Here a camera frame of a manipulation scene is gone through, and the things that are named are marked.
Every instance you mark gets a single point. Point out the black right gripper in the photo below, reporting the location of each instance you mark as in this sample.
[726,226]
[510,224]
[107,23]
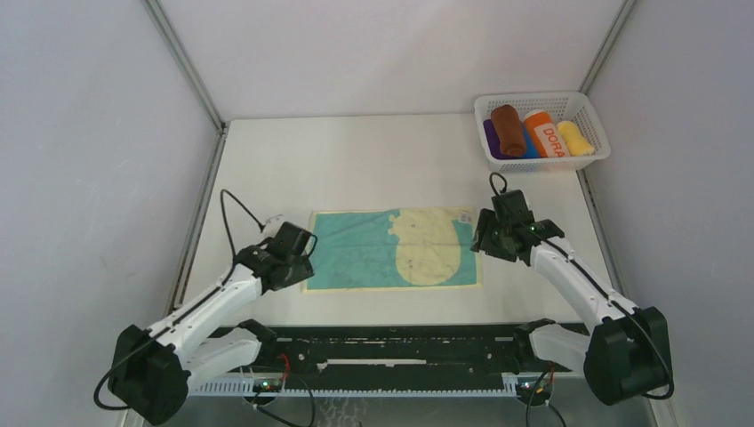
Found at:
[482,242]

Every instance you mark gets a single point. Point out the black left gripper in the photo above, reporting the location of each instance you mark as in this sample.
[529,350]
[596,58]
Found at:
[302,271]

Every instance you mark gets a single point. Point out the teal towel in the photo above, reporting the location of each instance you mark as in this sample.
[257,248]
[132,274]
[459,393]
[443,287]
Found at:
[404,248]

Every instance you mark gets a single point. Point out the brown towel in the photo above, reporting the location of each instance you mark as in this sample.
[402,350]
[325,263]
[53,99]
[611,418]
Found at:
[507,125]

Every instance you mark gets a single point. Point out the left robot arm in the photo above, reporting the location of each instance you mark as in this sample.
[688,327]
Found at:
[155,368]

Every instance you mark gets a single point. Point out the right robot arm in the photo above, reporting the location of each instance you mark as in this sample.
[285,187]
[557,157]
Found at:
[625,350]

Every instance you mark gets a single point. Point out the blue rolled towel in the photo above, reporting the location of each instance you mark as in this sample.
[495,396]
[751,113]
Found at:
[531,151]

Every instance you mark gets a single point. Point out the purple rolled towel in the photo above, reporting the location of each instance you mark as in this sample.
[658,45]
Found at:
[493,141]

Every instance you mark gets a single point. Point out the yellow rolled towel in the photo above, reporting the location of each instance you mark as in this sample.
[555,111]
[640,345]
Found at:
[576,143]

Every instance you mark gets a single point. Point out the orange rolled towel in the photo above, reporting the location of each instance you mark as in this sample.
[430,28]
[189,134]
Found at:
[545,135]

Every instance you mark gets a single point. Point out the left controller board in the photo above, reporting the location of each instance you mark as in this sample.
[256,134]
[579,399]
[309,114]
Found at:
[267,386]

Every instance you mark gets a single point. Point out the controller board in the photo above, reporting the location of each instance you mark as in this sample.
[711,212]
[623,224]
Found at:
[267,386]
[530,387]

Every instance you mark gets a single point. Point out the white plastic basket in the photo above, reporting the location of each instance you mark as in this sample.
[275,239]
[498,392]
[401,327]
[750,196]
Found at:
[562,106]

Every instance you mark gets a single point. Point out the right controller board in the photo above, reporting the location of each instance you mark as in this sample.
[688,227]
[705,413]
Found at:
[530,387]

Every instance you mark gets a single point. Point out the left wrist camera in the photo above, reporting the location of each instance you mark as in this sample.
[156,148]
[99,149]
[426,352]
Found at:
[272,225]

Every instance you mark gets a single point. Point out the white slotted cable duct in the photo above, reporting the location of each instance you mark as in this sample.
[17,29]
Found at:
[502,386]

